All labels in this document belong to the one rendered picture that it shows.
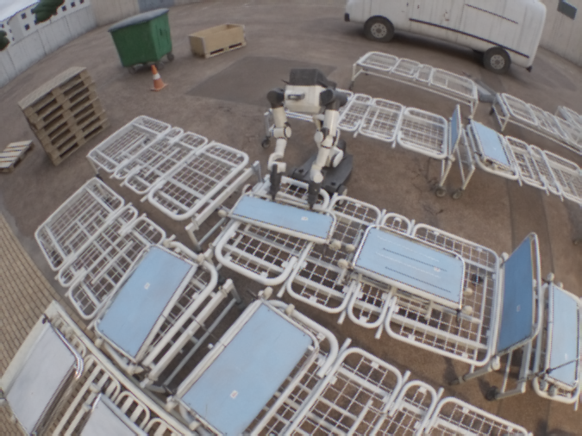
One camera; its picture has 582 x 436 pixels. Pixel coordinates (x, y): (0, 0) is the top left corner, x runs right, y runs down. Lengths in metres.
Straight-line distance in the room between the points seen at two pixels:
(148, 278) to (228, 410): 0.95
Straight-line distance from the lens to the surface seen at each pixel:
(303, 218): 1.97
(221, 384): 1.54
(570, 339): 2.41
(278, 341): 1.54
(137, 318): 1.84
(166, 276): 1.88
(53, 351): 2.05
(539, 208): 4.09
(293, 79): 2.00
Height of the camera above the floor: 2.05
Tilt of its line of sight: 51 degrees down
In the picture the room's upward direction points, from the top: 3 degrees counter-clockwise
